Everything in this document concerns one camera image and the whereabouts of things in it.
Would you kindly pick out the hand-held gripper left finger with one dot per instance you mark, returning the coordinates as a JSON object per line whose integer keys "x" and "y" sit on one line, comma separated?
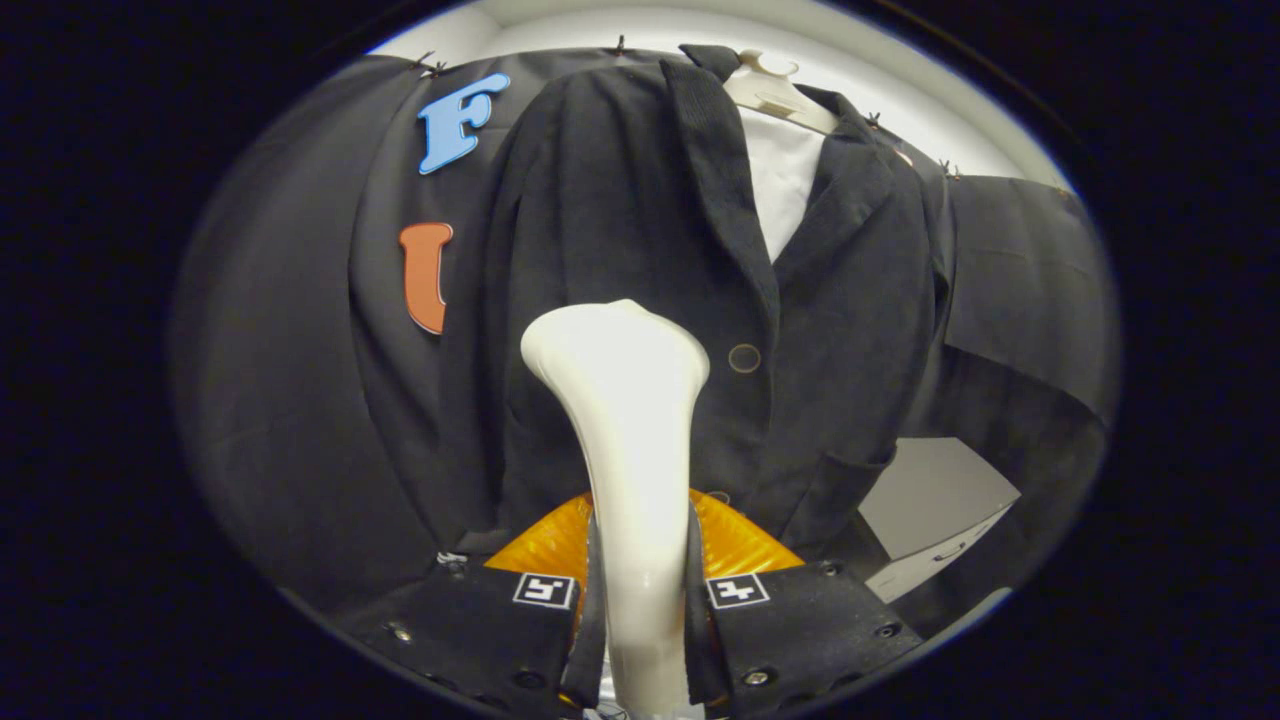
{"x": 480, "y": 630}

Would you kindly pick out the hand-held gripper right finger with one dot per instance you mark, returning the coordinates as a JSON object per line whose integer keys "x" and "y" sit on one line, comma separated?
{"x": 800, "y": 630}

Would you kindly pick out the white garment steamer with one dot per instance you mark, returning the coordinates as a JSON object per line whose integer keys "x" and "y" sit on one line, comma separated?
{"x": 630, "y": 420}

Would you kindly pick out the white shirt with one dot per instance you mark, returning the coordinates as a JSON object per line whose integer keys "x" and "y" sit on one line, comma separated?
{"x": 785, "y": 180}

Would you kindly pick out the black jacket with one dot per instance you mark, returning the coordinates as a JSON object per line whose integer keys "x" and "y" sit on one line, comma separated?
{"x": 620, "y": 200}

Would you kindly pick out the grey cabinet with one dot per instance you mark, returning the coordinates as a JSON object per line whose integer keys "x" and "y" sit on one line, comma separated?
{"x": 930, "y": 490}

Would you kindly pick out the black backdrop cloth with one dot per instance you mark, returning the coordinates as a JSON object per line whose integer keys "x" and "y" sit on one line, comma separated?
{"x": 300, "y": 350}

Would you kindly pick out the cream mannequin neck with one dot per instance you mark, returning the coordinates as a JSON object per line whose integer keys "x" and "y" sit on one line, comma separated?
{"x": 765, "y": 85}

